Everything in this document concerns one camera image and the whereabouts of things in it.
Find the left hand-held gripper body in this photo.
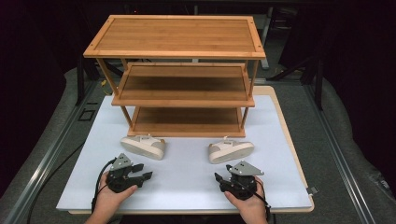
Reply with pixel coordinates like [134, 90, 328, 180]
[105, 152, 138, 194]

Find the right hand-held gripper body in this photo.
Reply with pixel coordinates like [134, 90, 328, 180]
[219, 160, 265, 201]

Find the beige sneaker shoe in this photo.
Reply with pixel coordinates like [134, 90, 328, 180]
[120, 133, 167, 161]
[207, 135, 256, 165]

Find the three-tier wooden shelf rack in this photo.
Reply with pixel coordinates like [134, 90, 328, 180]
[82, 14, 267, 139]

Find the person's left hand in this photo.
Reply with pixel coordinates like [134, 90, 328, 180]
[93, 178, 139, 215]

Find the person's right hand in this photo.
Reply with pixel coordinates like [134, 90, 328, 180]
[224, 176, 269, 219]

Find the white table mat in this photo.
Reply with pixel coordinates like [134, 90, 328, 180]
[55, 93, 314, 213]

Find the black metal stand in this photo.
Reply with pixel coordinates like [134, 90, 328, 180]
[75, 55, 86, 106]
[313, 58, 325, 110]

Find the white metal stand leg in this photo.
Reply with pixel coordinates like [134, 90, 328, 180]
[261, 14, 271, 70]

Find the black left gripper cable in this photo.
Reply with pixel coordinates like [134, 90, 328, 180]
[91, 158, 117, 214]

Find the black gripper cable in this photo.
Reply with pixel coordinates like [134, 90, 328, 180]
[91, 158, 117, 214]
[253, 178, 273, 222]

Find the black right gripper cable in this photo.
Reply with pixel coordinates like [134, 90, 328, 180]
[253, 178, 273, 222]

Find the black floor cable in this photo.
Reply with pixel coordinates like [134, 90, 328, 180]
[26, 141, 86, 224]

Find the grey metal floor rail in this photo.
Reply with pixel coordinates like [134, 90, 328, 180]
[303, 83, 376, 224]
[3, 81, 98, 224]

